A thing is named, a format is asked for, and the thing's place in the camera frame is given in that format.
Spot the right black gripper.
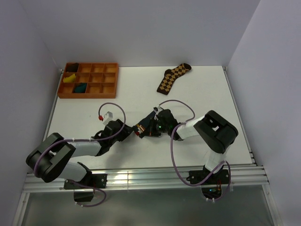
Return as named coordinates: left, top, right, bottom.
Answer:
left=143, top=117, right=170, bottom=137

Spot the navy snowman sock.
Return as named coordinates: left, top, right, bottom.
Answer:
left=132, top=111, right=155, bottom=138

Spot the green reindeer sock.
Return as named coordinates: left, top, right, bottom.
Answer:
left=73, top=83, right=87, bottom=93

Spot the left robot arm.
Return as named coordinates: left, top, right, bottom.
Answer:
left=26, top=119, right=133, bottom=188

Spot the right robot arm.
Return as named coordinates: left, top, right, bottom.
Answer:
left=135, top=107, right=238, bottom=184

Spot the brown argyle sock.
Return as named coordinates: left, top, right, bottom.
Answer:
left=157, top=63, right=192, bottom=95

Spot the orange compartment tray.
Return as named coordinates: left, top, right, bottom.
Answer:
left=57, top=62, right=119, bottom=99

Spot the rolled yellow sock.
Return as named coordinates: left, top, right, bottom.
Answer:
left=63, top=73, right=76, bottom=83

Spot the rolled black sock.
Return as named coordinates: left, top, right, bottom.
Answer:
left=65, top=63, right=79, bottom=73

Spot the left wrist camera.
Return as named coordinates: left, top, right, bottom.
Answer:
left=98, top=111, right=113, bottom=125

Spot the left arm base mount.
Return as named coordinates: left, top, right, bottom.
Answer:
left=63, top=173, right=107, bottom=204

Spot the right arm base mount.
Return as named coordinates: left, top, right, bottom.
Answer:
left=185, top=169, right=233, bottom=198

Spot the aluminium front rail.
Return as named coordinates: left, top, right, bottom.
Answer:
left=22, top=165, right=269, bottom=193

